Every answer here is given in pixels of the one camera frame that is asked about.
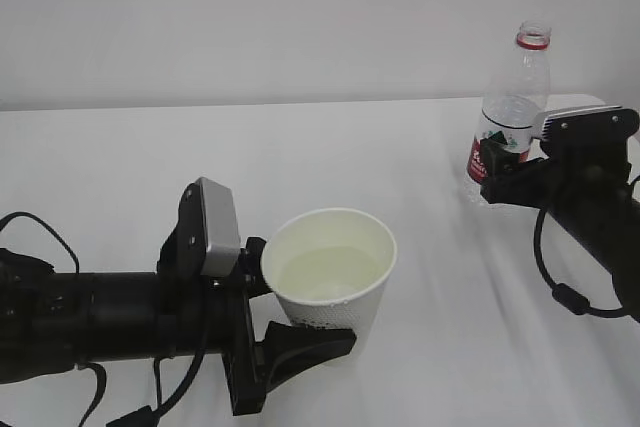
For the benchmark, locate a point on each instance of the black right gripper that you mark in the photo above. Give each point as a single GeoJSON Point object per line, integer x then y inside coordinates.
{"type": "Point", "coordinates": [530, 184]}

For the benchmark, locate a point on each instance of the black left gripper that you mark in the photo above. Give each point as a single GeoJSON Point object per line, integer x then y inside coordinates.
{"type": "Point", "coordinates": [254, 368]}

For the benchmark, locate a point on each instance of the clear water bottle red label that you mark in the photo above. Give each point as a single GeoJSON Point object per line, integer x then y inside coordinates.
{"type": "Point", "coordinates": [518, 91]}

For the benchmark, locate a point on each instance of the white paper cup green logo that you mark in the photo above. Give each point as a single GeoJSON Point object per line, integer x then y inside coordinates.
{"type": "Point", "coordinates": [328, 269]}

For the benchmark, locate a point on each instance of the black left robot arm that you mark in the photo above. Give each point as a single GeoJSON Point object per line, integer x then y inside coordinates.
{"type": "Point", "coordinates": [196, 302]}

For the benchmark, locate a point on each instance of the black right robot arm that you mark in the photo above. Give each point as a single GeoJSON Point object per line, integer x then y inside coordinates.
{"type": "Point", "coordinates": [584, 182]}

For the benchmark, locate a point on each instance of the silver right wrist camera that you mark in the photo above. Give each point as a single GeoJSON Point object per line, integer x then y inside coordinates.
{"type": "Point", "coordinates": [573, 122]}

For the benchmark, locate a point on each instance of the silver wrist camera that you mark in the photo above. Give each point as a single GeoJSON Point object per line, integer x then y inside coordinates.
{"type": "Point", "coordinates": [222, 241]}
{"type": "Point", "coordinates": [573, 122]}

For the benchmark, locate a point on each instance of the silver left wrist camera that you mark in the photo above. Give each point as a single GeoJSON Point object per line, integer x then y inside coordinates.
{"type": "Point", "coordinates": [222, 241]}

